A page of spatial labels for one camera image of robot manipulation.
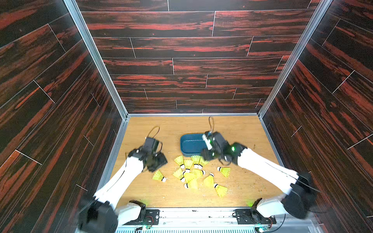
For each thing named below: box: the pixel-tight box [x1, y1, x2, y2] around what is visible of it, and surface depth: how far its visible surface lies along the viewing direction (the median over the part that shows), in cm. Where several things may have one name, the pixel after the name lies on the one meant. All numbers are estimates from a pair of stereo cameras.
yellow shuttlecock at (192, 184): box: [183, 178, 198, 190], surface depth 84 cm
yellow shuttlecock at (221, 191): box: [213, 183, 228, 198], surface depth 83 cm
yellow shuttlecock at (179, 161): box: [173, 155, 185, 169], surface depth 93 cm
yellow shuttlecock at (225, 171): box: [216, 166, 231, 178], surface depth 90 cm
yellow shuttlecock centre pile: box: [183, 168, 197, 184], surface depth 87 cm
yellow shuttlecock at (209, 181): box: [203, 172, 215, 189], surface depth 86 cm
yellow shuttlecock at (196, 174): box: [188, 168, 206, 182], surface depth 88 cm
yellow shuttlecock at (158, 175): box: [152, 170, 167, 183], surface depth 86 cm
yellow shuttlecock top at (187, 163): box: [183, 159, 194, 174], surface depth 92 cm
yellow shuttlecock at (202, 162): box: [198, 156, 209, 170], surface depth 92 cm
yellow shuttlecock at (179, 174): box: [172, 167, 186, 183], surface depth 87 cm
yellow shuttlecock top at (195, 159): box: [190, 154, 203, 169], surface depth 93 cm
